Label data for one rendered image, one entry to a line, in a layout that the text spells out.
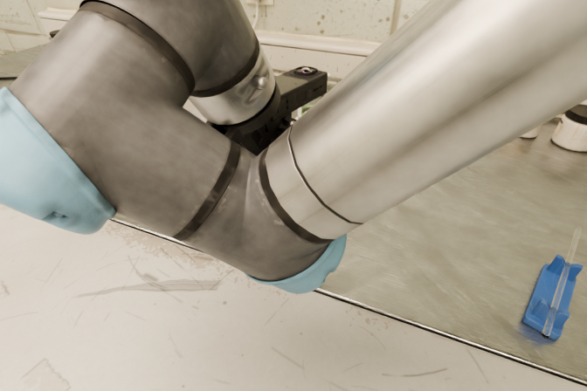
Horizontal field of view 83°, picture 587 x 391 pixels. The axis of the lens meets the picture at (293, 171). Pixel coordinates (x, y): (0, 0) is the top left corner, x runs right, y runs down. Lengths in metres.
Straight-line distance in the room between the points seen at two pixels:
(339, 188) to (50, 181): 0.13
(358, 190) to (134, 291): 0.35
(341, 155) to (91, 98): 0.12
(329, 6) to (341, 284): 0.72
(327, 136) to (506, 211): 0.48
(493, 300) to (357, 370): 0.19
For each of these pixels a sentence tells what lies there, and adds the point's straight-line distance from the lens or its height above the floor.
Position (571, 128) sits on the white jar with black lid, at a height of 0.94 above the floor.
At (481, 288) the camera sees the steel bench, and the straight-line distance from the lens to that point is 0.49.
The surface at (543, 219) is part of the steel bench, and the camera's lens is 0.63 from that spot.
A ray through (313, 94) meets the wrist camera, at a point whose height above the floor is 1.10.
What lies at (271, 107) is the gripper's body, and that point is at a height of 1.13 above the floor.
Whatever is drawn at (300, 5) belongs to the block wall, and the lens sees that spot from 0.99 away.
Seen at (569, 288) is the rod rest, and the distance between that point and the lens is 0.53.
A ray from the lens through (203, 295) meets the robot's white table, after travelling 0.44.
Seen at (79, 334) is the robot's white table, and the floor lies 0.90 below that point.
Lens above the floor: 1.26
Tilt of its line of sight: 36 degrees down
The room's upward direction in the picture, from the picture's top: straight up
